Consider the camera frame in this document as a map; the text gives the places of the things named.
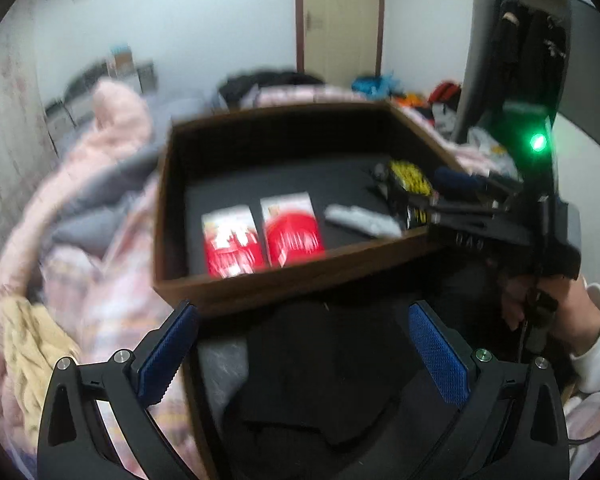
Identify black packet with yellow label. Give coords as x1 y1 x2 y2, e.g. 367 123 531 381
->
372 160 437 231

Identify person's right forearm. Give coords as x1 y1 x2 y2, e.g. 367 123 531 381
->
567 282 600 396

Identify black cloth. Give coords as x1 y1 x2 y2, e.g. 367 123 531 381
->
224 304 463 463

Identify white cloth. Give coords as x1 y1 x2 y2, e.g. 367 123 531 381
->
325 203 404 239

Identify cream wooden door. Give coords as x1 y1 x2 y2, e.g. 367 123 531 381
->
295 0 386 75

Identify red and white packet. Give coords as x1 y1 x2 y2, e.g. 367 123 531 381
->
260 191 326 267
201 205 266 278

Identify pile of dark clothes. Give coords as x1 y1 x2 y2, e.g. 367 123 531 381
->
217 72 327 111

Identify pink fluffy blanket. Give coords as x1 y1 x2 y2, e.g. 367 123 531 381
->
0 80 157 321

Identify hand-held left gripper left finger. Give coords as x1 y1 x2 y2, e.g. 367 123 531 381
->
36 300 216 480

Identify person's right hand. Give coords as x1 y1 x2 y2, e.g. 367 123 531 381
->
500 272 600 356

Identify blue plastic toy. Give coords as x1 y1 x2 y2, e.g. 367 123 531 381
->
352 74 402 99

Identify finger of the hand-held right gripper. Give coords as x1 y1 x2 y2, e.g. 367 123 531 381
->
409 194 502 227
432 166 523 197

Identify pink plaid blanket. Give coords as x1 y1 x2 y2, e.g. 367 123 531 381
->
40 85 366 480

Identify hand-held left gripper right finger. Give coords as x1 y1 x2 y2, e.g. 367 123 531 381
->
405 301 571 480

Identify red and orange clutter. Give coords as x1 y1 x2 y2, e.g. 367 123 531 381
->
399 81 462 113

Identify yellow knitted cloth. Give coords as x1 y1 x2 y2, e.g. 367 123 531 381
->
0 294 83 438

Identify floral curtain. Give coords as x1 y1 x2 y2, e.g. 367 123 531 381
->
0 35 58 271

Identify grey duvet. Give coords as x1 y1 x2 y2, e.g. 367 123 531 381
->
52 97 203 258

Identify hanging dark clothes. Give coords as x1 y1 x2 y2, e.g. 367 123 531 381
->
490 0 570 111

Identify shallow brown box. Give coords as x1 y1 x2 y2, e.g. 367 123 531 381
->
152 101 473 318

